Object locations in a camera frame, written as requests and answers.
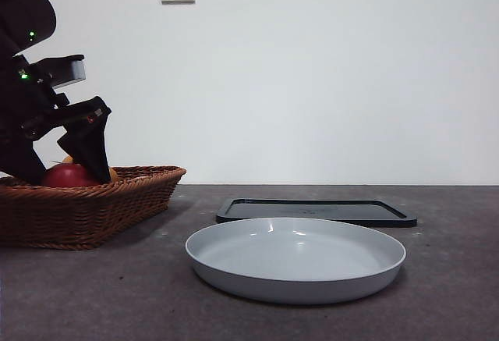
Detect yellow-brown potato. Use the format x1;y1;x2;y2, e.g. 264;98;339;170
62;155;120;183

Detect black rectangular tray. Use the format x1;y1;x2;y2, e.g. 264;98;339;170
216;197;418;228

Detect grey round plate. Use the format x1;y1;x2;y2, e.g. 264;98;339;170
185;217;408;305

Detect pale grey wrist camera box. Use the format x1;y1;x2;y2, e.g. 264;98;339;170
29;55;86;88

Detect brown wicker basket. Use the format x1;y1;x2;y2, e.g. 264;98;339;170
0;165;188;250

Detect red tomato with green stem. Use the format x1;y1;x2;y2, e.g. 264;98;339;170
41;163;101;188

